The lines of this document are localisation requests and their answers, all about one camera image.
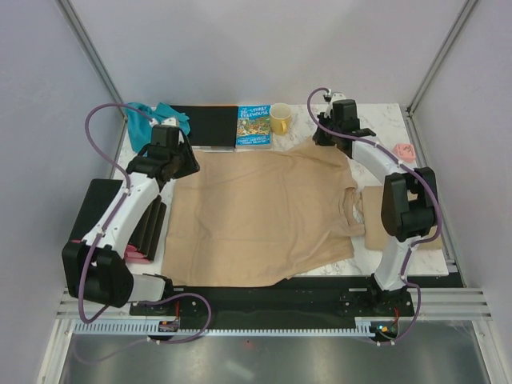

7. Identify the purple cable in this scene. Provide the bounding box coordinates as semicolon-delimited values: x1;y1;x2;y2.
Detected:
74;102;213;364
306;87;443;347

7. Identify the pink cube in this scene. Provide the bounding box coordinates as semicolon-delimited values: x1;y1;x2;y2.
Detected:
392;143;416;164

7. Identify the aluminium frame rail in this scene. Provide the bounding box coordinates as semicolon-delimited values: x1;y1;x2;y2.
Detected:
55;0;123;103
405;0;480;118

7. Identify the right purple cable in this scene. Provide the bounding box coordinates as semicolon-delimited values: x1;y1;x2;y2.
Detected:
306;87;443;347

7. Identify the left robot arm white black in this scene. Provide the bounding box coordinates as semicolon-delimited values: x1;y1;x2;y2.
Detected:
62;130;200;314

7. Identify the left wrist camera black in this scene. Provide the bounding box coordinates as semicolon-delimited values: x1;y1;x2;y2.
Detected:
150;125;184;148

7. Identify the folded tan t shirt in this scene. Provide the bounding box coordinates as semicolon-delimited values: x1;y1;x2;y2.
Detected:
354;187;444;252

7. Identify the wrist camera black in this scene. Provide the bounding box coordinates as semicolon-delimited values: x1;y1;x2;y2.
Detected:
150;125;184;148
331;99;358;122

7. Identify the aluminium frame rail right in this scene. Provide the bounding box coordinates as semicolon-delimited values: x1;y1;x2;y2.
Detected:
405;0;480;118

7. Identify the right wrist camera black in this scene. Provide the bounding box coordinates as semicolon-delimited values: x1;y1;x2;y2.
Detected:
331;99;358;122

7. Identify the teal t shirt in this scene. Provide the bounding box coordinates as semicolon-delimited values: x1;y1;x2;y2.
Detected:
124;102;190;152

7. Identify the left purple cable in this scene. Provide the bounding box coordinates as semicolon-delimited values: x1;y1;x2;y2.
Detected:
74;102;213;364

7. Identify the aluminium frame rail left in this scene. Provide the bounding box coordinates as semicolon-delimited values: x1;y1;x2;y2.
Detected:
55;0;123;103

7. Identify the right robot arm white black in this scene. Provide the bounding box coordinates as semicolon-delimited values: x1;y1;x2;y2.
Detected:
310;113;442;315

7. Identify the black drawer organiser with pink fronts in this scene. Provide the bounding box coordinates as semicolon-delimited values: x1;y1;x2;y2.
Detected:
70;174;167;264

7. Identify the blue treehouse book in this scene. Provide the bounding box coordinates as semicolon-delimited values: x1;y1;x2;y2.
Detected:
235;105;272;150

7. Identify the yellow mug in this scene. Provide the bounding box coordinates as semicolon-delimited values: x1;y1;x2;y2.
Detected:
270;103;292;135

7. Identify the black base rail with cable tray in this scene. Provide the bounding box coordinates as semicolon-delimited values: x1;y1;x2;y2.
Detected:
74;277;417;342

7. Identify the beige t shirt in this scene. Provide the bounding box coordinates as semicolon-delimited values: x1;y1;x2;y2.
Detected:
162;142;365;287

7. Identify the black orange-edged notebook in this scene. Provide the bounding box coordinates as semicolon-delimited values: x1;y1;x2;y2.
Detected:
171;105;238;152

